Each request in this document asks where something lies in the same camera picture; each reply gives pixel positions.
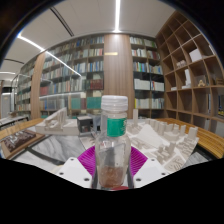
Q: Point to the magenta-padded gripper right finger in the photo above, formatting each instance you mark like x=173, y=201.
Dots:
x=148, y=170

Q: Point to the flat round red coaster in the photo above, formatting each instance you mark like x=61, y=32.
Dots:
x=120, y=188

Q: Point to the clear bottle with green label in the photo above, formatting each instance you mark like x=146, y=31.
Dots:
x=112, y=150

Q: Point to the tall bookshelf wall with books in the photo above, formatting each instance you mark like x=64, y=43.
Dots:
x=73, y=73

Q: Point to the wooden cubby shelf unit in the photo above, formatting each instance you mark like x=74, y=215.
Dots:
x=190, y=73

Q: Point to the long white architectural model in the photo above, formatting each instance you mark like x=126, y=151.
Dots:
x=56, y=123

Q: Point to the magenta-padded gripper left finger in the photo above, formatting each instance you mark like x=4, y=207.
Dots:
x=75, y=170

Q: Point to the straight ceiling light strip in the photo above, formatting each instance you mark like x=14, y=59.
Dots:
x=117, y=15

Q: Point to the white city block model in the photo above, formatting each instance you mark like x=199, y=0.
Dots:
x=163, y=143

